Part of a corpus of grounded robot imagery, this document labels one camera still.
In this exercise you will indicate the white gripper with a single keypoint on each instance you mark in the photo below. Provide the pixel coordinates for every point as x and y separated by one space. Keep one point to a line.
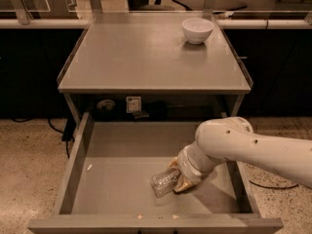
187 168

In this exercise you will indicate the clear plastic water bottle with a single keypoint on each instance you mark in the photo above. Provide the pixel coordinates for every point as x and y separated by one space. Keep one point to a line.
163 183

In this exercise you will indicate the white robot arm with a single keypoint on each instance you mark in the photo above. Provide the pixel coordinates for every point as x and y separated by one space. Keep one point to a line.
233 139

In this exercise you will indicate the open grey top drawer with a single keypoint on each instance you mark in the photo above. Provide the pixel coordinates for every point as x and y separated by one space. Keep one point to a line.
115 196

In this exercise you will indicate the grey cabinet with top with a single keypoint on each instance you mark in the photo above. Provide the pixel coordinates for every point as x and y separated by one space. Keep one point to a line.
146 55

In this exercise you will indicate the white ceramic bowl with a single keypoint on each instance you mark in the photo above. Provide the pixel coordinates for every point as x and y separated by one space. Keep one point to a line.
197 30

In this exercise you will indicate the dark desk in background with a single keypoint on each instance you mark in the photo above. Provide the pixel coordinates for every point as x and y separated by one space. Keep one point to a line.
215 5

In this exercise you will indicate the white wall outlet box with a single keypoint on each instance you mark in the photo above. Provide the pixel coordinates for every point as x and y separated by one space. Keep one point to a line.
133 104

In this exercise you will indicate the round grey wall socket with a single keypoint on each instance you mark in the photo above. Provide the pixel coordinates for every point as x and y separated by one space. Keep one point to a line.
106 104

